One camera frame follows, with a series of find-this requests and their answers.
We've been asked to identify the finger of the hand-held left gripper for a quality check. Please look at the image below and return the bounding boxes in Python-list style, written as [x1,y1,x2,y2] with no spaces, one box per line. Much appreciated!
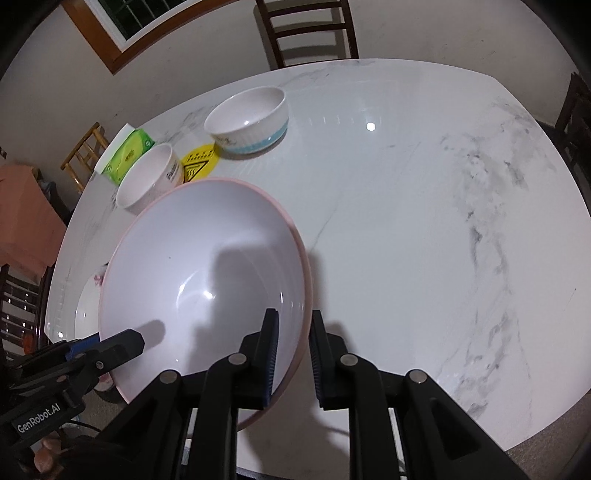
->
[83,329,145,377]
[18,335,102,370]

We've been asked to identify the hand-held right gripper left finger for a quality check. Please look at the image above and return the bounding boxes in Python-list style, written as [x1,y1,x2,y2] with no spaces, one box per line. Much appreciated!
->
[99,308,281,480]

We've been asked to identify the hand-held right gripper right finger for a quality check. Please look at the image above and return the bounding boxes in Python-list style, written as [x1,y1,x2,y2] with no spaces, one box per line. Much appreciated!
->
[308,310,529,480]

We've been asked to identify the white plate with pink flowers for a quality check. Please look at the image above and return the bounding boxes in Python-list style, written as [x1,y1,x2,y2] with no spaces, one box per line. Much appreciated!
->
[74,261,121,404]

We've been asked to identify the pink bowl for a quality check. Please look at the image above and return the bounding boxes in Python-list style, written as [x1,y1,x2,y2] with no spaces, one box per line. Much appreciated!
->
[98,178,314,432]

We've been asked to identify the white printed bowl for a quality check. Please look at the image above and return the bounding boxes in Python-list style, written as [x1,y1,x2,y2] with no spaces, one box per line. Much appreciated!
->
[115,143,183,215]

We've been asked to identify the white ribbed bowl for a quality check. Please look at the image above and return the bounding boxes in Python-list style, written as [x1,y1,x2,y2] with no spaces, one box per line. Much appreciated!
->
[204,86,290,154]

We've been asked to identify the person's left hand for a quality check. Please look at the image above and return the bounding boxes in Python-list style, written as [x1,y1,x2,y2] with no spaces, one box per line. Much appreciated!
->
[34,436,65,474]

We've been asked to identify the dark wooden chair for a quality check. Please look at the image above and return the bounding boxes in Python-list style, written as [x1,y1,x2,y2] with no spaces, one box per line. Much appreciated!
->
[551,71,591,195]
[0,263,51,361]
[254,0,360,70]

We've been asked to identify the green tissue pack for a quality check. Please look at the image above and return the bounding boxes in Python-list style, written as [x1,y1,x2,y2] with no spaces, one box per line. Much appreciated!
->
[95,126,155,186]

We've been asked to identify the yellow round warning sticker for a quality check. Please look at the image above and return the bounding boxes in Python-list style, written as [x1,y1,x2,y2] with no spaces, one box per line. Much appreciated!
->
[178,143,221,185]

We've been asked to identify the bamboo chair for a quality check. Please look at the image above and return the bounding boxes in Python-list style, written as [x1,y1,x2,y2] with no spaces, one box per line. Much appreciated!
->
[61,121,112,195]

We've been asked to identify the wooden framed window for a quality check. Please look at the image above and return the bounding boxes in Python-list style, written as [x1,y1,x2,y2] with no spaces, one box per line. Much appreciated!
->
[60,0,241,75]

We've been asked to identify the black cable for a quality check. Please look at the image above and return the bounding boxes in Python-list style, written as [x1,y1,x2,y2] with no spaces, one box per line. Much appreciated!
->
[60,416,108,435]

